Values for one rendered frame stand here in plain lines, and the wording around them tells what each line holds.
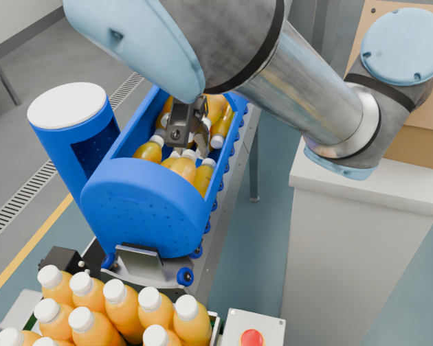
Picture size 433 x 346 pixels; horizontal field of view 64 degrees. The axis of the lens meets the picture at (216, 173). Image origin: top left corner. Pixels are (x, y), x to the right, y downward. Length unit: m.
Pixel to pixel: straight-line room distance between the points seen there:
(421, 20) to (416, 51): 0.04
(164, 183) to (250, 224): 1.44
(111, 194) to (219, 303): 1.22
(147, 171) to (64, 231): 1.71
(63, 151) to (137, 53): 1.13
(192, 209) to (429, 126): 0.49
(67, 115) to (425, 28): 1.07
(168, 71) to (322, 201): 0.65
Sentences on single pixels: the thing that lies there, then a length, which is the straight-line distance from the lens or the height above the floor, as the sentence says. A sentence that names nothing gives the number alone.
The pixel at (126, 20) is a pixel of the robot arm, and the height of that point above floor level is 1.63.
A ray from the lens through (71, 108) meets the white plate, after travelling 1.35.
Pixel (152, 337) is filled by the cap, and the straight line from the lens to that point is 0.66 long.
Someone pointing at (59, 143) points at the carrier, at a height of 0.97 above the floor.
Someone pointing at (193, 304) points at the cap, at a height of 1.11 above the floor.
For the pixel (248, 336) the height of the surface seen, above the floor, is 1.11.
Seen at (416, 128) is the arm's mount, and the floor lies 1.25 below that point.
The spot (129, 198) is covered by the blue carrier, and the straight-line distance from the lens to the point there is 0.74.
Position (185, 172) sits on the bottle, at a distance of 0.82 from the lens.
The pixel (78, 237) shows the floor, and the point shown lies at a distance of 2.30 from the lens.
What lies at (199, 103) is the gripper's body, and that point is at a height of 1.25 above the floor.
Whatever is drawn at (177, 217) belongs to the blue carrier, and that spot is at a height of 1.14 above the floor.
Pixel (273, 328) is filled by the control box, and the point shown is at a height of 1.10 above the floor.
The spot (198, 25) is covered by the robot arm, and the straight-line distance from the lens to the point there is 0.24.
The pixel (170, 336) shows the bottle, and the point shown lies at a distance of 0.69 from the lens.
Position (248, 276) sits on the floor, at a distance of 1.93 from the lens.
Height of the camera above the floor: 1.71
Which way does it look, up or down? 46 degrees down
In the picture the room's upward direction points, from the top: 7 degrees counter-clockwise
